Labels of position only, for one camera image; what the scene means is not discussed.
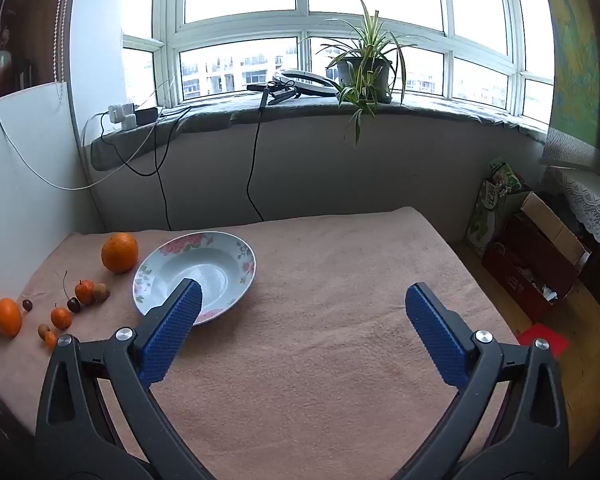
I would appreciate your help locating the black light stand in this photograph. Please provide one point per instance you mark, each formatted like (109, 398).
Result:
(275, 92)

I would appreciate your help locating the brown longan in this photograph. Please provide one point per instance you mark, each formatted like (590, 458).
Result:
(101, 293)
(43, 330)

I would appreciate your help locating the small tangerine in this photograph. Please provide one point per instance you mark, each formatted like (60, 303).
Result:
(85, 292)
(61, 318)

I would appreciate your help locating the small orange kumquat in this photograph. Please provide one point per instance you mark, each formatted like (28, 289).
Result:
(51, 341)

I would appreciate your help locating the large round orange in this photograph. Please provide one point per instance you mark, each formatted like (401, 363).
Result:
(120, 253)

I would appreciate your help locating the dark red box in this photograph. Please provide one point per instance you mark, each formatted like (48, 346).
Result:
(510, 265)

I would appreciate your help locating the red paper sheet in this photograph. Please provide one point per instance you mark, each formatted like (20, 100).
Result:
(545, 340)

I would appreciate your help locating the white framed window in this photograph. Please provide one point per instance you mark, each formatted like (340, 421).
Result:
(240, 27)

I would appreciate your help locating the oval smooth orange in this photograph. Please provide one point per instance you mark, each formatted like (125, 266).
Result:
(8, 317)

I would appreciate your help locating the brown wooden cabinet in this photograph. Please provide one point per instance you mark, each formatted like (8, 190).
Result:
(25, 35)

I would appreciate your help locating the brown cardboard box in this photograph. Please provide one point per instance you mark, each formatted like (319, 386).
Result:
(555, 230)

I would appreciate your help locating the green printed bag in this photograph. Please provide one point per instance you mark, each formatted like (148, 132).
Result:
(485, 210)

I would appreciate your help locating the pink towel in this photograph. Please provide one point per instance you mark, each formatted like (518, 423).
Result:
(305, 310)

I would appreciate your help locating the yellow green wall poster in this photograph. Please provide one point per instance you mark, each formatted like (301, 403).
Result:
(575, 60)

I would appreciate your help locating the black power adapter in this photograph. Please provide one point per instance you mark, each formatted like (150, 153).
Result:
(146, 116)

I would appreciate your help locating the white lace cloth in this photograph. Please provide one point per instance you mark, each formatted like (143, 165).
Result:
(595, 205)

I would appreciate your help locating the potted spider plant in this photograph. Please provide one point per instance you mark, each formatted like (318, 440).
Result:
(364, 72)

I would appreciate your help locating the dark cherry with stem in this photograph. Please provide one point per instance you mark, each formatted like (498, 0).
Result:
(73, 305)

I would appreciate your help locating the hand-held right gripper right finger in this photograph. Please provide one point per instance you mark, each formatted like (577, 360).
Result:
(437, 335)

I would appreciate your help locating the floral white plate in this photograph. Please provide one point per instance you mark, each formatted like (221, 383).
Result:
(200, 265)

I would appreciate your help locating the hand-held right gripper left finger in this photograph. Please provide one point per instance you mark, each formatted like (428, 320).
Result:
(172, 332)

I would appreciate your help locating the white power strip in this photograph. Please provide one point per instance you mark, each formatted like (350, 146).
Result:
(122, 115)

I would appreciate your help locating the stemless dark cherry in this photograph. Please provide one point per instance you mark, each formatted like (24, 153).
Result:
(27, 305)

